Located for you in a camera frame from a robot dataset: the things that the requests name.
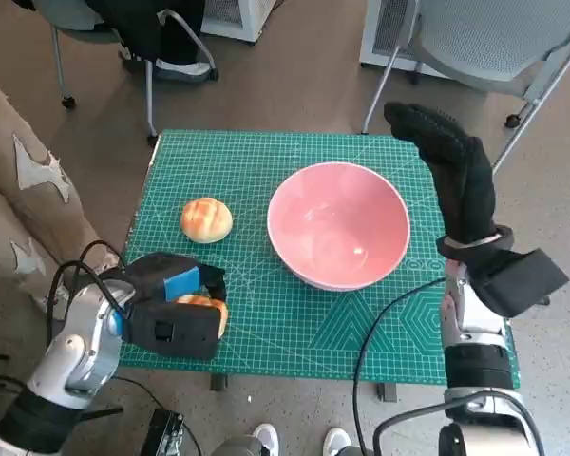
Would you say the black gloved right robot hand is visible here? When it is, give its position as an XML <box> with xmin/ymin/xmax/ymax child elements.
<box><xmin>383</xmin><ymin>102</ymin><xmax>499</xmax><ymax>244</ymax></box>

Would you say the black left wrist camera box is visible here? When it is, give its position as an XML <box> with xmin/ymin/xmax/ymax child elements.
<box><xmin>122</xmin><ymin>302</ymin><xmax>222</xmax><ymax>360</ymax></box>

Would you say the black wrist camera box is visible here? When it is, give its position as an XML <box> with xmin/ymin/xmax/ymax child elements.
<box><xmin>122</xmin><ymin>302</ymin><xmax>222</xmax><ymax>360</ymax></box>
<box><xmin>468</xmin><ymin>248</ymin><xmax>570</xmax><ymax>320</ymax></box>

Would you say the round golden toy bun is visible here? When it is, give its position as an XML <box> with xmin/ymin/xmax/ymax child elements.
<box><xmin>180</xmin><ymin>197</ymin><xmax>234</xmax><ymax>244</ymax></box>

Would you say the office chair with white frame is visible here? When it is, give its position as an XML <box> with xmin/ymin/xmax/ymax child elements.
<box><xmin>30</xmin><ymin>0</ymin><xmax>220</xmax><ymax>146</ymax></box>

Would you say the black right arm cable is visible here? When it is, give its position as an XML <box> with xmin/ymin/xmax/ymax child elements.
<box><xmin>372</xmin><ymin>389</ymin><xmax>547</xmax><ymax>456</ymax></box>
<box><xmin>352</xmin><ymin>277</ymin><xmax>452</xmax><ymax>456</ymax></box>

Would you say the standing person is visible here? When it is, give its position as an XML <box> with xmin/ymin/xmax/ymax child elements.
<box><xmin>0</xmin><ymin>68</ymin><xmax>130</xmax><ymax>315</ymax></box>

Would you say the white perforated cabinet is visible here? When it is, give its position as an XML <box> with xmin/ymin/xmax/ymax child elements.
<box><xmin>359</xmin><ymin>0</ymin><xmax>457</xmax><ymax>77</ymax></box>
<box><xmin>201</xmin><ymin>0</ymin><xmax>286</xmax><ymax>44</ymax></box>

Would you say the black box device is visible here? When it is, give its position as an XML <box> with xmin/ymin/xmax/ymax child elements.
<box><xmin>140</xmin><ymin>408</ymin><xmax>186</xmax><ymax>456</ymax></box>

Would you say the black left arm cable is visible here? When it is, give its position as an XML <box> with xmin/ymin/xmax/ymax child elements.
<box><xmin>46</xmin><ymin>239</ymin><xmax>127</xmax><ymax>336</ymax></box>

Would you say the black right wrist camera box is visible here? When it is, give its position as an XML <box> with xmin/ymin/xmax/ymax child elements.
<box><xmin>468</xmin><ymin>248</ymin><xmax>570</xmax><ymax>320</ymax></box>

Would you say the grey mesh chair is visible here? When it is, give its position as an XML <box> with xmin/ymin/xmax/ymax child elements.
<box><xmin>360</xmin><ymin>0</ymin><xmax>570</xmax><ymax>177</ymax></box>

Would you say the green cutting mat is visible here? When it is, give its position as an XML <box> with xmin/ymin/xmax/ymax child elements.
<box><xmin>118</xmin><ymin>128</ymin><xmax>523</xmax><ymax>386</ymax></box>

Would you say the orange scored toy bread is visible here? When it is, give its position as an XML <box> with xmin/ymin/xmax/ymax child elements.
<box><xmin>175</xmin><ymin>293</ymin><xmax>231</xmax><ymax>341</ymax></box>

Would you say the pink bowl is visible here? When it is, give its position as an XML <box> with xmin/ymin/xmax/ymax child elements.
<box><xmin>266</xmin><ymin>161</ymin><xmax>412</xmax><ymax>292</ymax></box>

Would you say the white foot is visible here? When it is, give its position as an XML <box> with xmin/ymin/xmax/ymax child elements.
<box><xmin>252</xmin><ymin>422</ymin><xmax>281</xmax><ymax>456</ymax></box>
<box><xmin>323</xmin><ymin>427</ymin><xmax>353</xmax><ymax>456</ymax></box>

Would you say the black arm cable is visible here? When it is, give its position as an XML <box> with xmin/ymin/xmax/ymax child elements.
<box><xmin>372</xmin><ymin>389</ymin><xmax>547</xmax><ymax>456</ymax></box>
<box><xmin>352</xmin><ymin>277</ymin><xmax>452</xmax><ymax>456</ymax></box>
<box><xmin>46</xmin><ymin>239</ymin><xmax>127</xmax><ymax>336</ymax></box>

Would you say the seated person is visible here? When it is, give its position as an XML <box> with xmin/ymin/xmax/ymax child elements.
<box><xmin>83</xmin><ymin>0</ymin><xmax>215</xmax><ymax>81</ymax></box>

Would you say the bare left hand blue tape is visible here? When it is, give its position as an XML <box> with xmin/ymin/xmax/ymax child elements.
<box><xmin>97</xmin><ymin>253</ymin><xmax>229</xmax><ymax>306</ymax></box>

